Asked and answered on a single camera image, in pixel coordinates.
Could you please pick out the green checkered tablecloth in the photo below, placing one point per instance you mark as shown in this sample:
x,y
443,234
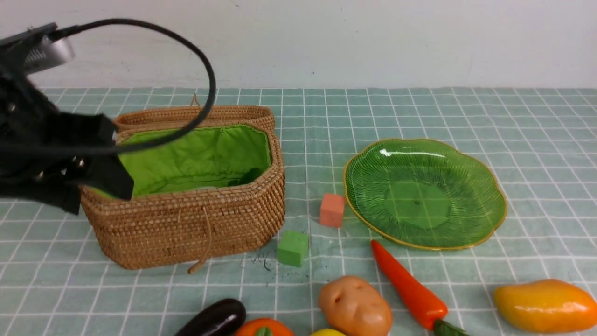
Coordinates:
x,y
540,143

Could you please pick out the woven wicker basket lid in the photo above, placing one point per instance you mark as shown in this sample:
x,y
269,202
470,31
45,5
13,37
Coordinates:
x,y
173,117

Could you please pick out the yellow orange mango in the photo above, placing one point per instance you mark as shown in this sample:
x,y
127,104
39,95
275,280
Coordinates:
x,y
548,306

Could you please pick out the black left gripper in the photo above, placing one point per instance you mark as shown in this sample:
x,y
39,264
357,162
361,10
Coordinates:
x,y
31,129

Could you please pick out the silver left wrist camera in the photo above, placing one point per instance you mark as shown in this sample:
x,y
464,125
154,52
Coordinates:
x,y
37,49

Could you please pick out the green foam cube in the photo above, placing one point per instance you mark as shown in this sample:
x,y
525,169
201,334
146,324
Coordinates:
x,y
292,248

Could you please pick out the woven wicker basket green lining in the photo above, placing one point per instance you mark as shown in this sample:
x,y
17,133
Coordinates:
x,y
217,191

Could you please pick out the orange persimmon green calyx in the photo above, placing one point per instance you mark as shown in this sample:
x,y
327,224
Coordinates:
x,y
264,327

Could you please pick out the brown potato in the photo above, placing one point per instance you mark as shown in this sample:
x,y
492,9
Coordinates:
x,y
353,306

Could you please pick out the orange carrot green top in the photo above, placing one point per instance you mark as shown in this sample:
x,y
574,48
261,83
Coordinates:
x,y
426,308

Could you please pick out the orange foam cube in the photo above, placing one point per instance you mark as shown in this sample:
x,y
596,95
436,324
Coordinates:
x,y
332,210

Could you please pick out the dark purple eggplant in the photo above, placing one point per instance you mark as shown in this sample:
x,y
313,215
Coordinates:
x,y
222,318

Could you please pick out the yellow lemon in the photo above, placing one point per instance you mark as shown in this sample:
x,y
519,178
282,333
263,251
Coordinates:
x,y
327,332

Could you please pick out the green glass leaf plate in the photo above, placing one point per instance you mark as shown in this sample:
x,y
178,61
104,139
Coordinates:
x,y
424,194

